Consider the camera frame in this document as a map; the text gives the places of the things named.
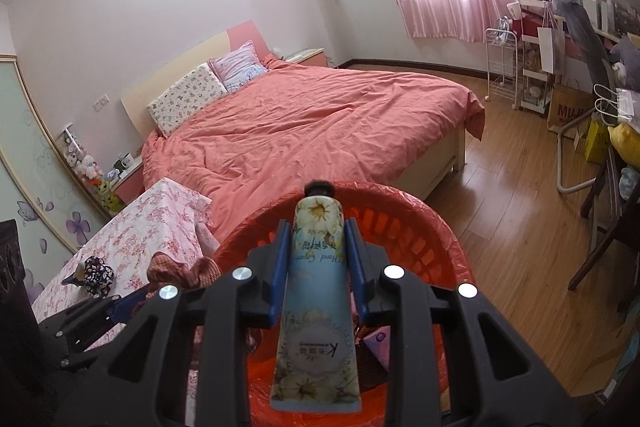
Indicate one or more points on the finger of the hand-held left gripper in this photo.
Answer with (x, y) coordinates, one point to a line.
(80, 349)
(125, 305)

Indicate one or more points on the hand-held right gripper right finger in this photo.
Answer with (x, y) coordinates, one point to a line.
(356, 277)

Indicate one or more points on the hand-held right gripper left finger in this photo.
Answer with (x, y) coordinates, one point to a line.
(280, 277)

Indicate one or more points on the floral hand cream tube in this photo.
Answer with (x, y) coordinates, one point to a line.
(315, 287)

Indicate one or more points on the red patterned cloth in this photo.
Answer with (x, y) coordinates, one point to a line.
(175, 269)

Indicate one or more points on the orange plastic waste basket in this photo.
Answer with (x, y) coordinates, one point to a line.
(395, 227)

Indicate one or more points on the black white patterned scrunchie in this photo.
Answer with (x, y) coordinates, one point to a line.
(97, 274)

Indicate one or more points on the purple packet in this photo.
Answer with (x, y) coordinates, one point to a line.
(381, 341)

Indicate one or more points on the orange plastic laundry basket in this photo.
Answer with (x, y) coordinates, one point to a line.
(435, 227)

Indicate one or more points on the pink white nightstand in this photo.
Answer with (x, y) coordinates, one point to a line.
(127, 184)
(307, 57)

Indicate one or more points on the stack of plush toys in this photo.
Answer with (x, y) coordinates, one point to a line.
(87, 167)

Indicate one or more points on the white mug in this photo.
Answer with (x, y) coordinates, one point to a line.
(126, 161)

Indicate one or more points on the salmon pink duvet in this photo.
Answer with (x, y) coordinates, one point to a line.
(310, 122)

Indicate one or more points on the wardrobe with flower glass doors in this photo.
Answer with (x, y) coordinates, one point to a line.
(30, 157)

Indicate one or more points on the white floral pillow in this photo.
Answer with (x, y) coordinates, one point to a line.
(185, 99)

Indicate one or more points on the pink striped pillow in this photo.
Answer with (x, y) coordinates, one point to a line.
(237, 69)

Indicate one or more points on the bed with beige headboard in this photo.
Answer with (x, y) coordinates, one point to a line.
(165, 77)

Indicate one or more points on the white shelf cart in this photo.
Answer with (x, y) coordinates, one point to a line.
(537, 107)

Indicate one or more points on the brown paper bag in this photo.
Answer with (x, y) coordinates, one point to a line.
(567, 107)

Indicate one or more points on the yellow paper bag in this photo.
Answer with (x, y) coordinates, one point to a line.
(597, 142)

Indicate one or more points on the white paper bag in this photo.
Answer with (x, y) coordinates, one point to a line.
(550, 49)

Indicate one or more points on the yellow cushion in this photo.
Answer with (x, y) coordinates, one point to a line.
(625, 142)

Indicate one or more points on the red box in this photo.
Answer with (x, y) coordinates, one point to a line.
(530, 27)

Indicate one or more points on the clear plastic bag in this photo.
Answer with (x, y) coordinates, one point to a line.
(629, 107)

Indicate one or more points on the white wall socket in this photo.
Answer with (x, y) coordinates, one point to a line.
(101, 102)

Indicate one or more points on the white metal tube frame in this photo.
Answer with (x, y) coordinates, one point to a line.
(562, 157)

